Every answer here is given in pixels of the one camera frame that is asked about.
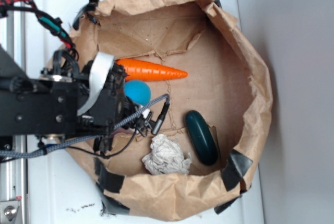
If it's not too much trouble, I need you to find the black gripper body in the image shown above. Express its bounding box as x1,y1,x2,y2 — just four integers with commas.
78,62,144,154

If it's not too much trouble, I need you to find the blue ball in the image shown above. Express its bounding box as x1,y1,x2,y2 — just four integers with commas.
124,80,151,105

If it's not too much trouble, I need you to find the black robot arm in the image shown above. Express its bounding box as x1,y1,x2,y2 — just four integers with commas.
1,50,147,159

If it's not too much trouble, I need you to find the orange toy carrot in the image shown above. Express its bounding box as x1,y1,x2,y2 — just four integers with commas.
116,58,188,81

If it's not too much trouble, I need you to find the crumpled white paper towel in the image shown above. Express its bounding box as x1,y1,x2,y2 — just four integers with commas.
141,134,192,175

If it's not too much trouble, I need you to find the dark green toy cucumber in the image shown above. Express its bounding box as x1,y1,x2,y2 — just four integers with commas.
185,110,218,166

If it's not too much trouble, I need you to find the brown paper bag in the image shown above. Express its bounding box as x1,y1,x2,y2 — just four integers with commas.
70,0,273,221

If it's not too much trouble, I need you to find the white ribbon cable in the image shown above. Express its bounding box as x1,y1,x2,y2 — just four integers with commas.
76,51,115,116

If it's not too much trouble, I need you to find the grey braided cable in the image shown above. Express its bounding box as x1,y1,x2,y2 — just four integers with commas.
0,93,171,159

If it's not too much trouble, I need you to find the black mounting bracket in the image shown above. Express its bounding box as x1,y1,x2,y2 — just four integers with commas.
0,136,14,163

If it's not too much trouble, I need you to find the aluminium frame rail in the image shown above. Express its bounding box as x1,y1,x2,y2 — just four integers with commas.
1,11,29,223

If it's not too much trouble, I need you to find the metal corner bracket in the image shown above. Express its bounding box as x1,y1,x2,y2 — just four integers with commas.
1,200,22,224

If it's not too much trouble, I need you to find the red black wire bundle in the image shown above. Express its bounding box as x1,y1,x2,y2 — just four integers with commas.
0,0,79,60

